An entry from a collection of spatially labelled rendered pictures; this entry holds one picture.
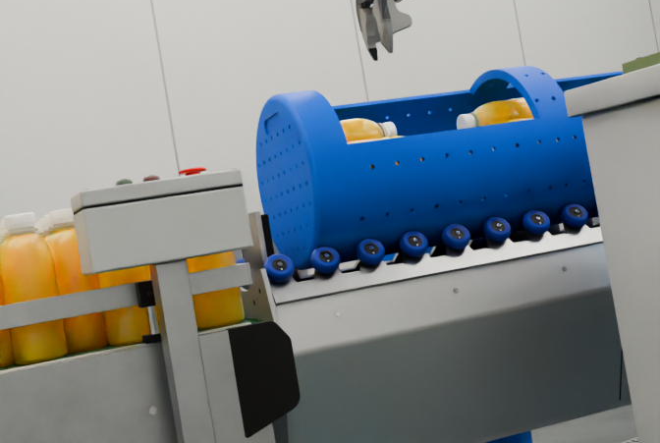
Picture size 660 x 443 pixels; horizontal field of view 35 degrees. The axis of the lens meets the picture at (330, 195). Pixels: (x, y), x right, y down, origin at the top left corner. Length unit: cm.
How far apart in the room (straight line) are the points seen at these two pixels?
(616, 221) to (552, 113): 28
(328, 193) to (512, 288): 34
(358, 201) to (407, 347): 23
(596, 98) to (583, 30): 526
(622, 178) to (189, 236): 62
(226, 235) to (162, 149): 383
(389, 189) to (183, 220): 42
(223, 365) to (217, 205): 23
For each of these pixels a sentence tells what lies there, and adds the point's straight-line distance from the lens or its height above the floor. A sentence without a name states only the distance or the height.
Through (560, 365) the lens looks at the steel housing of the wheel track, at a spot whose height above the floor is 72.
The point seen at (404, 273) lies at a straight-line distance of 161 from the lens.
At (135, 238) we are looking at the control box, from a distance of 126.
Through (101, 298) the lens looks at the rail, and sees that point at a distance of 139.
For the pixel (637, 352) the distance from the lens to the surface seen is 156.
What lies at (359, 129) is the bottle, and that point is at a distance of 170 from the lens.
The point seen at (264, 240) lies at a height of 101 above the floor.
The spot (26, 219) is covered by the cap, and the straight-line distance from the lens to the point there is 141.
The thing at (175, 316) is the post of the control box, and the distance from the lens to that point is 130.
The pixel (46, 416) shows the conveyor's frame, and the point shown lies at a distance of 137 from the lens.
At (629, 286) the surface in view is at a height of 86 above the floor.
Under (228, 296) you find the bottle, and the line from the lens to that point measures 144.
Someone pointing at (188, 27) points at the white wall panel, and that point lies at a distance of 529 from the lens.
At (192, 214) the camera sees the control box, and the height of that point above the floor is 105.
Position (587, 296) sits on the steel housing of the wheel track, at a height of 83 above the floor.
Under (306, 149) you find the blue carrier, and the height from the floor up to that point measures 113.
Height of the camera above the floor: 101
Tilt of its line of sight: 2 degrees up
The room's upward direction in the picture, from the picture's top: 9 degrees counter-clockwise
